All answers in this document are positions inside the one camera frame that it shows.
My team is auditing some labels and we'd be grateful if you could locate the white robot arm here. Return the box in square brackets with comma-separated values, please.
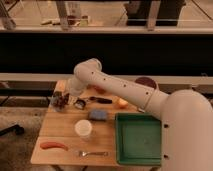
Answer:
[71, 58, 213, 171]

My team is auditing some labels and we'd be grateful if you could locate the white plastic cup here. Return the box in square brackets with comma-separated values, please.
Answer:
[74, 120, 93, 139]

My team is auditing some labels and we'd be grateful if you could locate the red bowl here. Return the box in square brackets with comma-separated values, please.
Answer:
[93, 86, 106, 94]

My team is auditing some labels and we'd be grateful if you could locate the blue sponge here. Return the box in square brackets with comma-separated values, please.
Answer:
[88, 109, 108, 121]

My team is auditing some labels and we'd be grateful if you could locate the wooden table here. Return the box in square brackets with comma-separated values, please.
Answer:
[30, 79, 162, 168]

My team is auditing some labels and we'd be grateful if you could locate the yellow apple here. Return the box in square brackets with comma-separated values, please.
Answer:
[117, 98, 128, 109]

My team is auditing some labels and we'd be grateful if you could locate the orange sausage toy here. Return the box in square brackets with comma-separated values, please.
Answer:
[40, 142, 69, 151]

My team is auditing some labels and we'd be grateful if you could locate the metal fork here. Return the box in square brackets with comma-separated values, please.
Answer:
[78, 151, 108, 157]

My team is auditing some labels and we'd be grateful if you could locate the purple bowl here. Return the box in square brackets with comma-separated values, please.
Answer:
[135, 77, 157, 89]

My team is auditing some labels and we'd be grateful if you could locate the green plastic tray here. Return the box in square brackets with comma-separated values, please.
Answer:
[115, 113, 161, 166]

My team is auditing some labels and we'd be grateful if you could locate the black handled peeler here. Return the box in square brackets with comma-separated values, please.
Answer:
[73, 96, 113, 110]

